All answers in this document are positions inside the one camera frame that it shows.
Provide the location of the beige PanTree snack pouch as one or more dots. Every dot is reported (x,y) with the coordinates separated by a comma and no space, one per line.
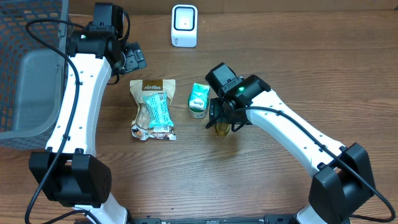
(140,126)

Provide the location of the grey plastic mesh basket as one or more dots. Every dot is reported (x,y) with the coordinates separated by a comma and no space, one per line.
(32,76)

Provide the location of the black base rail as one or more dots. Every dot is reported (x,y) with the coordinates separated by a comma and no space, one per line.
(267,219)

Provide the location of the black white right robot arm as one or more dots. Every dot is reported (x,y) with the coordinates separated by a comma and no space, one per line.
(342,177)

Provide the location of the green lid white jar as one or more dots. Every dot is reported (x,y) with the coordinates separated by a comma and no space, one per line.
(197,112)

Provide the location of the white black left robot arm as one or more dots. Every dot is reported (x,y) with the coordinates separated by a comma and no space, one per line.
(68,171)

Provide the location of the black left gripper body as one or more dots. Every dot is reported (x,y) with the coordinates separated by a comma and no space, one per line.
(135,60)

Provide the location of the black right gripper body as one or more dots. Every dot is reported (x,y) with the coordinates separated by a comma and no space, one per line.
(214,112)

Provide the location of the yellow liquid bottle silver cap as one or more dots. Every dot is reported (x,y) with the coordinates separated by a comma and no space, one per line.
(222,129)

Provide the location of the teal snack bar wrapper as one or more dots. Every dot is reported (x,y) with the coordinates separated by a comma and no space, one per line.
(159,110)

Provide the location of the teal tissue pack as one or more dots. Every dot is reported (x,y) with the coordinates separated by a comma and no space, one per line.
(199,96)

